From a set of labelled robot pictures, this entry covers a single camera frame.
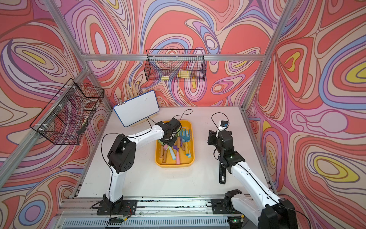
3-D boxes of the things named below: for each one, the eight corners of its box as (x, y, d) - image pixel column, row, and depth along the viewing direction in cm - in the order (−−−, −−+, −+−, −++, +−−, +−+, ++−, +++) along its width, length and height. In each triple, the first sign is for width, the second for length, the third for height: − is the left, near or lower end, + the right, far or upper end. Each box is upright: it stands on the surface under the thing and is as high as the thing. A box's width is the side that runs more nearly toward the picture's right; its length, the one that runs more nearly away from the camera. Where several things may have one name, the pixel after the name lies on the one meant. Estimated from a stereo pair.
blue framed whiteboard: (128, 136, 102) (117, 115, 85) (124, 126, 109) (112, 104, 91) (164, 120, 113) (160, 98, 95) (157, 111, 119) (153, 89, 101)
